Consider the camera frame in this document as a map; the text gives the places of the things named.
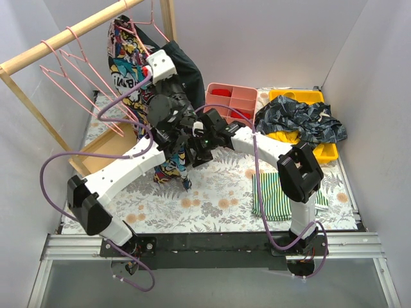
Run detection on colourful comic print shorts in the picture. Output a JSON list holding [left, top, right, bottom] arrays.
[[107, 15, 192, 190]]

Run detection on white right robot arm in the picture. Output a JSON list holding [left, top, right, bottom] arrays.
[[188, 108, 324, 255]]

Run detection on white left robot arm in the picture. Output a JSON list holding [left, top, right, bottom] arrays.
[[67, 75, 198, 257]]

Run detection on black shorts on hanger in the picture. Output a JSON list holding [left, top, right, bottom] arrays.
[[135, 26, 206, 109]]

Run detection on green white striped shorts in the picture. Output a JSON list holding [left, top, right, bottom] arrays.
[[252, 173, 329, 221]]

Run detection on dark patterned shorts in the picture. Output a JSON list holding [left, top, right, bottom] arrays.
[[254, 95, 347, 148]]

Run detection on red sock middle compartment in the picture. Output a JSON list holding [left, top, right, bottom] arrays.
[[230, 109, 251, 120]]

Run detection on red sock compartment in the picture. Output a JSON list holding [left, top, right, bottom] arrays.
[[211, 89, 232, 97], [230, 109, 251, 120]]

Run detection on red sock upper compartment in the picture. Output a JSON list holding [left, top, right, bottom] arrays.
[[211, 89, 232, 97]]

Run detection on pink divided organizer box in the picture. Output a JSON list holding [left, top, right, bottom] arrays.
[[204, 83, 258, 127]]

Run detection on wooden clothes rack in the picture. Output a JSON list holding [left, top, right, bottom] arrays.
[[1, 1, 177, 176]]

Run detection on yellow plastic tray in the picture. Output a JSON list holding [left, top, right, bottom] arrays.
[[269, 89, 339, 164]]

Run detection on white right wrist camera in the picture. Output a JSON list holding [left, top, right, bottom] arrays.
[[192, 121, 204, 137]]

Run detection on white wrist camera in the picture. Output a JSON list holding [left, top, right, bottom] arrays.
[[192, 121, 204, 137], [146, 49, 177, 85]]

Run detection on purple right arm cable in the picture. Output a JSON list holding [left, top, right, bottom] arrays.
[[194, 104, 329, 278]]

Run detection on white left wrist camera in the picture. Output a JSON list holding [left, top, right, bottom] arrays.
[[146, 49, 177, 85]]

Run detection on pink wire hanger with shorts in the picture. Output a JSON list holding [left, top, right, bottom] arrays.
[[133, 1, 173, 52]]

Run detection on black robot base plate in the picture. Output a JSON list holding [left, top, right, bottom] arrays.
[[100, 233, 331, 278]]

